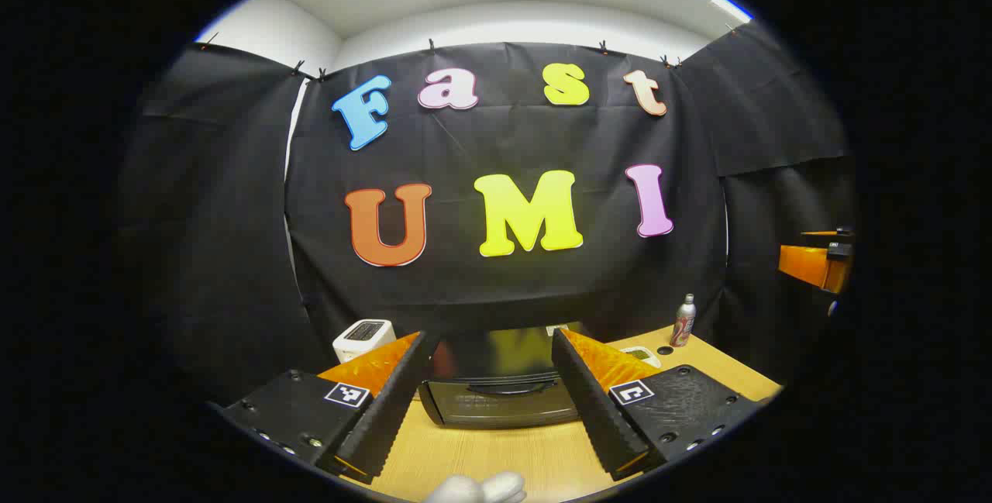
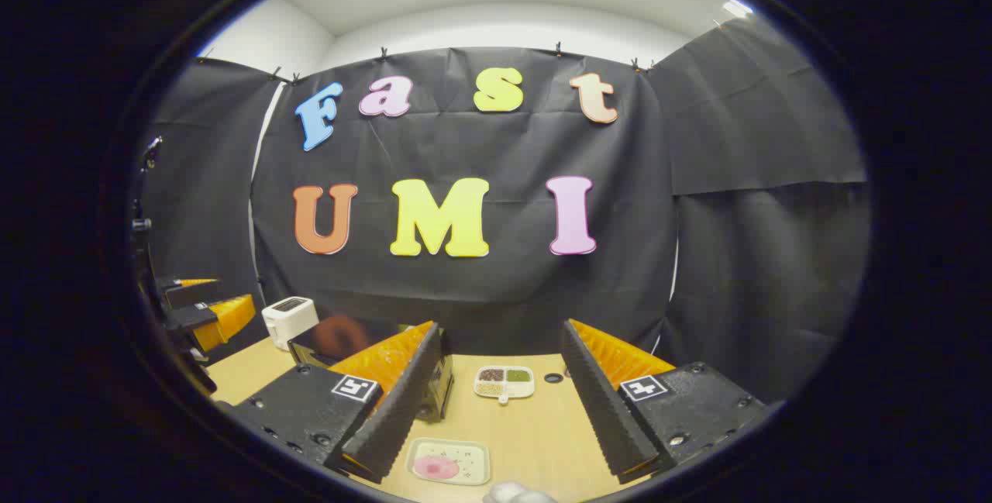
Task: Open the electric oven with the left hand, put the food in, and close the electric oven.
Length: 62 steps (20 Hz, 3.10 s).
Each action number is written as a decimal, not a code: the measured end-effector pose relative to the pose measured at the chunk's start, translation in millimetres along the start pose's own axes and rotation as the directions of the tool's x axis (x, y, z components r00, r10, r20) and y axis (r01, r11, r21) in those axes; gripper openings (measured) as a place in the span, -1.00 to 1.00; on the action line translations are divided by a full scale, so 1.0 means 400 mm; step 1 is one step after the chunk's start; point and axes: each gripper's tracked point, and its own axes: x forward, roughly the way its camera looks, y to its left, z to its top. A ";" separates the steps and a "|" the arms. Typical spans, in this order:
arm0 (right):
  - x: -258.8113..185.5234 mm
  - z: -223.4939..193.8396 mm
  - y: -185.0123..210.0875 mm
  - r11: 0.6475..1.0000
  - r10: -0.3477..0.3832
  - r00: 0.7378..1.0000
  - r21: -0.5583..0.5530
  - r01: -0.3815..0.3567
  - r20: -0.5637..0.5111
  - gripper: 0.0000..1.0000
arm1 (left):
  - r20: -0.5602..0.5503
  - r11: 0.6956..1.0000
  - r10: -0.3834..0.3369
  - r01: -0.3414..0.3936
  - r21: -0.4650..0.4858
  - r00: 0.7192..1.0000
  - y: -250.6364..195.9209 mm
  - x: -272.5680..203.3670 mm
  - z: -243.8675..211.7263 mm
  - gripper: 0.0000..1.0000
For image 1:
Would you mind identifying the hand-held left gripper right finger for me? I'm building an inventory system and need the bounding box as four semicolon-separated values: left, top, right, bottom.
550;327;766;482

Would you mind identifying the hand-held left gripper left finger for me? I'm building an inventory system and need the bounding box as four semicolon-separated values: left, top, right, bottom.
219;330;440;486

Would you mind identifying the black electric oven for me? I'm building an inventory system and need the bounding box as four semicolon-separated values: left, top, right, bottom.
418;322;584;430

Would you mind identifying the white toaster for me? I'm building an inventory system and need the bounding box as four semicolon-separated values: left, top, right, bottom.
333;319;397;364

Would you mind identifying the silver bottle with red label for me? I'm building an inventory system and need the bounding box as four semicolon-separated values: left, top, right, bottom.
670;294;697;348

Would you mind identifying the white rounded object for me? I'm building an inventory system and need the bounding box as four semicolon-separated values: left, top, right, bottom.
422;472;528;503

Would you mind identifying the ceiling light panel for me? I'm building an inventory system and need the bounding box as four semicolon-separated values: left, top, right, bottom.
711;0;754;24

